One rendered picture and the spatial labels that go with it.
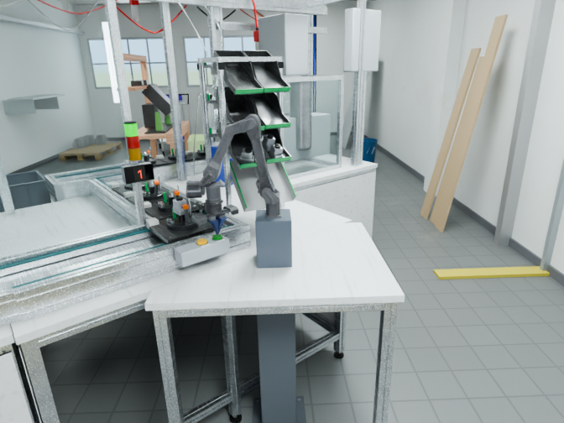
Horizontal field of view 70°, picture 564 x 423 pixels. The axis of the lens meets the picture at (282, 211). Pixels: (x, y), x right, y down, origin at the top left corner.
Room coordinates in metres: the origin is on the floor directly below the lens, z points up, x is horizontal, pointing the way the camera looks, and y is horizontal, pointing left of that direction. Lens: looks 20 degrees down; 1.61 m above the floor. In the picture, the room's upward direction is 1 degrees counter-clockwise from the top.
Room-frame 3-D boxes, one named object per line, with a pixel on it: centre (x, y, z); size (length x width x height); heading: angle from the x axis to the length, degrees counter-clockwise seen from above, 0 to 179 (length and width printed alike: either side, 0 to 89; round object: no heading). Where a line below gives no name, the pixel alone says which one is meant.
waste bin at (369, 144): (6.72, -1.41, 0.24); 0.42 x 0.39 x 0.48; 91
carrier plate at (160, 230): (1.65, 0.44, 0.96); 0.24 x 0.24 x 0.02; 38
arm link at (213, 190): (1.51, 0.27, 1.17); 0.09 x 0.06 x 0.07; 88
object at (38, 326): (2.04, 0.66, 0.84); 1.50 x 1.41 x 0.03; 128
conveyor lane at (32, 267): (1.52, 0.64, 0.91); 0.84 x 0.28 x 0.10; 128
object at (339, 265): (1.55, 0.04, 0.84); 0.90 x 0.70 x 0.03; 91
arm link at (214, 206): (1.51, 0.27, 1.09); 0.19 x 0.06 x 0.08; 128
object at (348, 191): (3.13, -0.14, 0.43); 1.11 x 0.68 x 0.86; 128
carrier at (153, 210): (1.89, 0.54, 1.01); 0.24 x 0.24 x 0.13; 38
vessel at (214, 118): (2.69, 0.41, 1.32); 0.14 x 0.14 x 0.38
